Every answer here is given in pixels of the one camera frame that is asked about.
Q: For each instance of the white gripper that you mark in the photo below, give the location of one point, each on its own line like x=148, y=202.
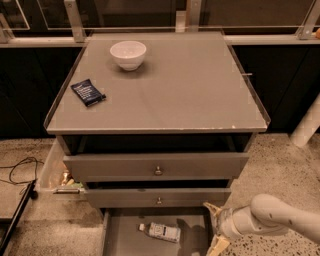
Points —
x=224, y=220

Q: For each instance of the grey drawer cabinet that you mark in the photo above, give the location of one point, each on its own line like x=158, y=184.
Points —
x=187, y=83

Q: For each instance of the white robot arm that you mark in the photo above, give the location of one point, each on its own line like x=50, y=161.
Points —
x=265, y=215

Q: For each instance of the white diagonal post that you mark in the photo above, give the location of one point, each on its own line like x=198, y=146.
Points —
x=308, y=125

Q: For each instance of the white metal railing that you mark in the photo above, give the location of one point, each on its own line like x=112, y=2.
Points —
x=38, y=23

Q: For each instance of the grey bottom drawer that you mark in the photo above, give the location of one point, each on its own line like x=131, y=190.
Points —
x=121, y=236

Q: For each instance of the grey middle drawer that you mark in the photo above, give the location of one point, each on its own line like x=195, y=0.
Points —
x=169, y=197

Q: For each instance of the grey top drawer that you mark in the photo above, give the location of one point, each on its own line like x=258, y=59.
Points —
x=155, y=166

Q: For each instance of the black floor stand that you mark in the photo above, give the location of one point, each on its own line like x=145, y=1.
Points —
x=8, y=225

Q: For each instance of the dark blue snack packet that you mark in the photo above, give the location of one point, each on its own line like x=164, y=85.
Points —
x=87, y=93

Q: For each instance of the blue plastic water bottle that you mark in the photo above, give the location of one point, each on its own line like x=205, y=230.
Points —
x=161, y=231

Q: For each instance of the clear plastic storage bin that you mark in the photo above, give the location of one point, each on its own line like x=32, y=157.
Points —
x=52, y=175

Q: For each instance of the grey drawer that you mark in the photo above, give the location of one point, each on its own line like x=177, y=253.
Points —
x=155, y=166
x=121, y=236
x=169, y=197

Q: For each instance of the white ceramic bowl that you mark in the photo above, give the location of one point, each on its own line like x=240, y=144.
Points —
x=128, y=55

